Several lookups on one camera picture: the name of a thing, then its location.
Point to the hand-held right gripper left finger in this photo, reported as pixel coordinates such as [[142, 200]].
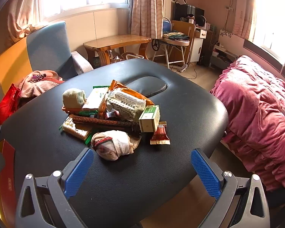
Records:
[[78, 173]]

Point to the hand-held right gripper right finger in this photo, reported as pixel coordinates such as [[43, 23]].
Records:
[[205, 173]]

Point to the red box with gold interior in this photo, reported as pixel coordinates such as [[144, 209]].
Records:
[[9, 171]]

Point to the clear cracker packet green edge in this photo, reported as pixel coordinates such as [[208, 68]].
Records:
[[76, 129]]

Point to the white sock red trim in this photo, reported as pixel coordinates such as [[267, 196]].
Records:
[[114, 144]]

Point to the dark brown plastic rack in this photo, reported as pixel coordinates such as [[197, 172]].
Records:
[[104, 123]]

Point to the red-brown sachet with gold edge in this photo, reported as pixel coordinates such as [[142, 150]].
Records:
[[160, 136]]

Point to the small dark red packet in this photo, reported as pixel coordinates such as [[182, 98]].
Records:
[[112, 115]]

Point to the green and white cracker packet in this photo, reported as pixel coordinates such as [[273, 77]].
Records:
[[93, 99]]

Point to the cream sock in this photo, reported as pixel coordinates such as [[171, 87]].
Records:
[[73, 97]]

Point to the small green and cream box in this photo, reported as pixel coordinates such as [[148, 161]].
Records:
[[149, 120]]

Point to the orange and white snack packet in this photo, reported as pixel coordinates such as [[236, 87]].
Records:
[[127, 104]]

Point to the red cloth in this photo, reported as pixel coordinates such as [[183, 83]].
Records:
[[7, 104]]

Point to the pink ruffled blanket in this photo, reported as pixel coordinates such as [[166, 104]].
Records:
[[256, 114]]

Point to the pile of clothes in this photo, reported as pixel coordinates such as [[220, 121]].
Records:
[[47, 85]]

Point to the purple beaded item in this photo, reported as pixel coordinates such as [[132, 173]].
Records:
[[38, 78]]

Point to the black table cushion insert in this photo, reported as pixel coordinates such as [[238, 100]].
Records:
[[149, 85]]

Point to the grey armrest cover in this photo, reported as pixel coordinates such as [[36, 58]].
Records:
[[82, 63]]

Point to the low white shelf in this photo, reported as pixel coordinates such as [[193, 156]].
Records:
[[222, 52]]

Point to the white cabinet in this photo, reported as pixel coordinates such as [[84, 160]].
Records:
[[199, 45]]

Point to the blue and yellow armchair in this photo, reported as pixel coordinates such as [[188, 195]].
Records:
[[45, 45]]

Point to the white metal chair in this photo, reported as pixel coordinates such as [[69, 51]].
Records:
[[175, 44]]

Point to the wooden side table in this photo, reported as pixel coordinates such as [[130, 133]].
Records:
[[114, 41]]

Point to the black hand wheel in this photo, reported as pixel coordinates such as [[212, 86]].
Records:
[[155, 45]]

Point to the green folded clothing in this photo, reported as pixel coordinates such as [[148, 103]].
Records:
[[174, 35]]

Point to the wooden board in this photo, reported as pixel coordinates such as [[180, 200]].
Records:
[[182, 27]]

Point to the pink patterned curtain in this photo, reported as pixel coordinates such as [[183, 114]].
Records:
[[23, 9], [147, 7], [243, 14]]

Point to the black television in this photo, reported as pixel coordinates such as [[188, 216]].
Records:
[[191, 11]]

